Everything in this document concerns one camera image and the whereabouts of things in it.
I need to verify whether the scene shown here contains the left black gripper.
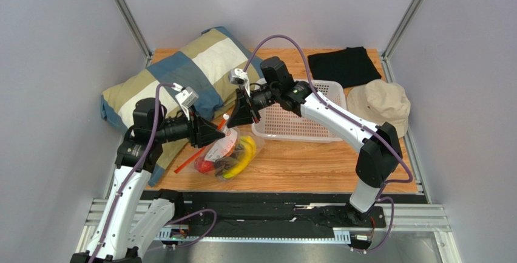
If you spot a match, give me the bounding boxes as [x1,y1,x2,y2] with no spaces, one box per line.
[154,104,225,149]

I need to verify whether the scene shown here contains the clear zip top bag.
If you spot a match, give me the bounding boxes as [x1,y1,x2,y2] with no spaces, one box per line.
[174,114,265,181]

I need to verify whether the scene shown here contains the yellow fake banana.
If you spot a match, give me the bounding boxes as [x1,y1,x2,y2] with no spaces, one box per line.
[222,135,257,179]

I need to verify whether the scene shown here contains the red fake apple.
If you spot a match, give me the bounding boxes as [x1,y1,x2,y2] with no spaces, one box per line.
[194,157,215,174]

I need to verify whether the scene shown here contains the purple fake grapes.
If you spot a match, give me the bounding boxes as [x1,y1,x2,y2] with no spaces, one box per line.
[214,156,238,176]

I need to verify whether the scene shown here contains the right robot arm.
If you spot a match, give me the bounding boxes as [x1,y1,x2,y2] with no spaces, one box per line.
[227,56,403,224]

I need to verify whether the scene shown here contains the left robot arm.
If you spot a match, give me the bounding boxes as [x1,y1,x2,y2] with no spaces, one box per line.
[71,98,225,262]

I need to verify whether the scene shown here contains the white plastic perforated basket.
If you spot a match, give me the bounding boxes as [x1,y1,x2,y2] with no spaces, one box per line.
[251,80,346,143]

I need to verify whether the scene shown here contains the striped blue beige pillow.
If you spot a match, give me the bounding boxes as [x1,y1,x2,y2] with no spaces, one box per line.
[100,26,285,187]

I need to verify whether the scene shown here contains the black folded cloth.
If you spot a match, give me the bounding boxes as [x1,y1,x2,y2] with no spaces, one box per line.
[308,47,381,88]

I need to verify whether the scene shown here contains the beige bucket hat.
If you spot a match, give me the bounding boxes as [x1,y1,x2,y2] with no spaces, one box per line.
[346,80,411,138]

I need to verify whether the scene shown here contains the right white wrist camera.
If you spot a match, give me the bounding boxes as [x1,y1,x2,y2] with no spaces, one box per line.
[228,68,250,95]

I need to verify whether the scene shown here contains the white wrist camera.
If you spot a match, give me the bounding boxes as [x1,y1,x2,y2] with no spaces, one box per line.
[228,68,250,95]
[175,87,198,120]

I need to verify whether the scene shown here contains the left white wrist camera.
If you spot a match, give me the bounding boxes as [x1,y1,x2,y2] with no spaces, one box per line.
[175,87,198,120]

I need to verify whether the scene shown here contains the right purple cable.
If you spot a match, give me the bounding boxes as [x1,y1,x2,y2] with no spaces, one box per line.
[241,34,415,253]

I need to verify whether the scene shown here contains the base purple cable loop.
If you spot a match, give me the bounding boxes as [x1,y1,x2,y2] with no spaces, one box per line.
[169,209,219,249]

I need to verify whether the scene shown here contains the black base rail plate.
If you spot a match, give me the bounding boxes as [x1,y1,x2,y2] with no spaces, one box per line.
[137,190,429,240]

